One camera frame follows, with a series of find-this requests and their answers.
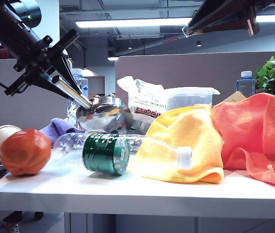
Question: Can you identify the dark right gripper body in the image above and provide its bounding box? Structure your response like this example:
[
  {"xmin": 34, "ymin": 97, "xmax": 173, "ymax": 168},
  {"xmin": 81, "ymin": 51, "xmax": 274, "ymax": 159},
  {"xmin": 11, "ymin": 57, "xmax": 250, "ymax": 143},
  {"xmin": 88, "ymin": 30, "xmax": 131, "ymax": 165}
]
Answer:
[{"xmin": 246, "ymin": 0, "xmax": 275, "ymax": 36}]

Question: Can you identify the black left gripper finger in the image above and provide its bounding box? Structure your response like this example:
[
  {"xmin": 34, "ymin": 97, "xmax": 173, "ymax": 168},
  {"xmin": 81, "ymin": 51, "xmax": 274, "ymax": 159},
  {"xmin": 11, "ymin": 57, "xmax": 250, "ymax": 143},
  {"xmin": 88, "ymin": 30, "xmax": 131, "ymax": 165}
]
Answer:
[
  {"xmin": 59, "ymin": 53, "xmax": 83, "ymax": 95},
  {"xmin": 33, "ymin": 72, "xmax": 77, "ymax": 100}
]

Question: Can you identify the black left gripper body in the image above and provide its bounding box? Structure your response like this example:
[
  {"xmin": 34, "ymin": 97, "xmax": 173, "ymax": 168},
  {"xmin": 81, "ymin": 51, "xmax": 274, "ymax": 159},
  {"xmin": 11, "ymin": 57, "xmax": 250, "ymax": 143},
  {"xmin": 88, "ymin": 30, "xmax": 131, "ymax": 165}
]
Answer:
[{"xmin": 5, "ymin": 29, "xmax": 80, "ymax": 97}]

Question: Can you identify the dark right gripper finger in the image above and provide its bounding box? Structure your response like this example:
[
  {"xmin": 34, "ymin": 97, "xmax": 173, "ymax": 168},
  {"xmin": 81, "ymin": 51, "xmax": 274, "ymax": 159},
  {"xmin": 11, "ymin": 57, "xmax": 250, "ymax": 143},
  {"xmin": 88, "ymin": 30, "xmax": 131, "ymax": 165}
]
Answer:
[{"xmin": 182, "ymin": 0, "xmax": 252, "ymax": 37}]

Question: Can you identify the metal ice scoop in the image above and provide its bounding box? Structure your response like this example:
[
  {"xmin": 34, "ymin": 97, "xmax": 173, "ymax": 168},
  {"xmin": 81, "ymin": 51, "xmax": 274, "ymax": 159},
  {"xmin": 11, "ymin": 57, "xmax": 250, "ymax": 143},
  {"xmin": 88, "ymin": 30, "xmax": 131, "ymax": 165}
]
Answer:
[{"xmin": 51, "ymin": 75, "xmax": 134, "ymax": 133}]

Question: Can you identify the clear bottle green label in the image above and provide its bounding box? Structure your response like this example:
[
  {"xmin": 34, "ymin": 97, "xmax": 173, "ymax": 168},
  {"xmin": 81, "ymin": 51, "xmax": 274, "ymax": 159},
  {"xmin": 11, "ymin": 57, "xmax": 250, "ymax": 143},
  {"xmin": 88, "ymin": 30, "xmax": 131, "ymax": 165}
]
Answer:
[{"xmin": 52, "ymin": 132, "xmax": 193, "ymax": 176}]

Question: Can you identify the square water bottle blue cap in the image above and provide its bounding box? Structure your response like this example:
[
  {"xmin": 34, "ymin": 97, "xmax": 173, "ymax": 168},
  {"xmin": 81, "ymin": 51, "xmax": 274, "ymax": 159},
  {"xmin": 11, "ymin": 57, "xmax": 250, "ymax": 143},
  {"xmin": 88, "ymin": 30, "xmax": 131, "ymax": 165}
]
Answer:
[
  {"xmin": 236, "ymin": 70, "xmax": 257, "ymax": 97},
  {"xmin": 66, "ymin": 68, "xmax": 89, "ymax": 127}
]

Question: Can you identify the desk partition panel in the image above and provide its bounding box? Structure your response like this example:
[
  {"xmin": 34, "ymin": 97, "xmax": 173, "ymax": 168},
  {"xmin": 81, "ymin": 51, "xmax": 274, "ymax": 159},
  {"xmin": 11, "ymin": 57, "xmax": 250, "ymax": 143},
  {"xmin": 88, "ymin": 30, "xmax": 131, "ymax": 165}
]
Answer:
[
  {"xmin": 0, "ymin": 58, "xmax": 73, "ymax": 131},
  {"xmin": 114, "ymin": 51, "xmax": 275, "ymax": 106}
]

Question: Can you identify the purple microfibre cloth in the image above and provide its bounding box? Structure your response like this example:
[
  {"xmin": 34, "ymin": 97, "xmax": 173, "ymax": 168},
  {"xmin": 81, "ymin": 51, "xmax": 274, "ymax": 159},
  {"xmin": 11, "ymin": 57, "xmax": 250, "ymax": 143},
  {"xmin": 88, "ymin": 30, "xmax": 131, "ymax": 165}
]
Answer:
[{"xmin": 40, "ymin": 118, "xmax": 86, "ymax": 146}]

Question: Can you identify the orange wrapped ball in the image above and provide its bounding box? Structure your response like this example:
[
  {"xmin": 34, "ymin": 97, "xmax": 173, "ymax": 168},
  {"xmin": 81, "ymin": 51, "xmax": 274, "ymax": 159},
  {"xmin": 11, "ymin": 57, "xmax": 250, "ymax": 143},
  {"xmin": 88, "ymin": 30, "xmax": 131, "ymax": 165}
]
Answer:
[{"xmin": 0, "ymin": 129, "xmax": 52, "ymax": 177}]

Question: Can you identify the long ceiling light strip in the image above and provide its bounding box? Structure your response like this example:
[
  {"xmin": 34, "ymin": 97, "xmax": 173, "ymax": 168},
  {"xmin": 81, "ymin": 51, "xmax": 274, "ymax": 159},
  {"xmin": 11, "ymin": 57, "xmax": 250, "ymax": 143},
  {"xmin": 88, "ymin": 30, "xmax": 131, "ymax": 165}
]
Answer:
[{"xmin": 75, "ymin": 15, "xmax": 275, "ymax": 28}]

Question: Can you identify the white plastic bag with packet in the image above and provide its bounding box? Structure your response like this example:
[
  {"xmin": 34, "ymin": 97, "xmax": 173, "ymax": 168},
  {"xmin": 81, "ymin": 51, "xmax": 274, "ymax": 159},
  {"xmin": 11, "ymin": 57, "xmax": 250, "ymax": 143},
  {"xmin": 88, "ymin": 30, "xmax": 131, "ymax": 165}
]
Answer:
[{"xmin": 116, "ymin": 76, "xmax": 168, "ymax": 119}]

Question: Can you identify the brown cardboard envelope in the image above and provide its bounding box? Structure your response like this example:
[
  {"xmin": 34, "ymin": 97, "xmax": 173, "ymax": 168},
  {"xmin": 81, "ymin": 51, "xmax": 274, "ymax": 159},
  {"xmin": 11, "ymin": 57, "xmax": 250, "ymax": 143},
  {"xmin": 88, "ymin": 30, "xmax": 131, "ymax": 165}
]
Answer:
[{"xmin": 222, "ymin": 91, "xmax": 247, "ymax": 104}]

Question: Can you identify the transparent plastic lidded container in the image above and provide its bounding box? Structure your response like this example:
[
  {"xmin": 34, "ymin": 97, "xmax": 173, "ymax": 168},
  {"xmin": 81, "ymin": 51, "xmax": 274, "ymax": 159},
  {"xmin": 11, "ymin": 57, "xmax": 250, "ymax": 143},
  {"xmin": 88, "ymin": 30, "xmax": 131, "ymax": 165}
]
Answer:
[{"xmin": 163, "ymin": 86, "xmax": 221, "ymax": 113}]

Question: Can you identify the orange microfibre cloth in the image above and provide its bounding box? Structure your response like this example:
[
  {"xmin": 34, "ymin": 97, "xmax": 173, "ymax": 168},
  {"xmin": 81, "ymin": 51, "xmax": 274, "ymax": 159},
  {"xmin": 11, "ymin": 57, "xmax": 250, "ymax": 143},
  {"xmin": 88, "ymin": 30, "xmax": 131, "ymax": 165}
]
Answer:
[{"xmin": 211, "ymin": 93, "xmax": 275, "ymax": 188}]

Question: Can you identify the yellow microfibre cloth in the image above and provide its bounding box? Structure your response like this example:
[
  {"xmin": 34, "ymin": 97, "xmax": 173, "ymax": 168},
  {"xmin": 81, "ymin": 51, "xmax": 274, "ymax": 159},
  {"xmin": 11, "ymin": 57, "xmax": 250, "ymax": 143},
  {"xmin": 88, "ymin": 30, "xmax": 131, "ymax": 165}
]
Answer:
[{"xmin": 127, "ymin": 104, "xmax": 225, "ymax": 184}]

